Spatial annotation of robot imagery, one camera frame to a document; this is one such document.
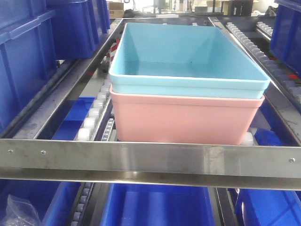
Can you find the cardboard box background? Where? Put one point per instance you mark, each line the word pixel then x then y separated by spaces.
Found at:
pixel 116 9

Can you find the stainless steel shelf rack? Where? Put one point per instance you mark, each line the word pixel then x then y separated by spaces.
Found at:
pixel 27 153

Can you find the blue bin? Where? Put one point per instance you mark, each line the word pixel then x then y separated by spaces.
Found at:
pixel 77 27
pixel 27 54

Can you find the blue bin lower shelf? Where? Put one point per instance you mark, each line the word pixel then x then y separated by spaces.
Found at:
pixel 157 205

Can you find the blue bin upper left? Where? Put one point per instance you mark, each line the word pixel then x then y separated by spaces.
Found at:
pixel 27 54

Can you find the white roller track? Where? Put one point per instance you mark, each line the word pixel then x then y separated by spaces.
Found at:
pixel 96 118

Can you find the pink plastic box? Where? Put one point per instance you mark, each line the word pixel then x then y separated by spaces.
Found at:
pixel 176 119

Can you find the blue bin upper right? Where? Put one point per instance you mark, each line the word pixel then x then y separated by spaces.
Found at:
pixel 77 27

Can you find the light blue plastic box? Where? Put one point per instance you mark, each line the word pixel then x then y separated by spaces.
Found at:
pixel 183 60

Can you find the clear plastic bag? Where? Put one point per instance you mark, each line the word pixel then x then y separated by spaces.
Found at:
pixel 20 212

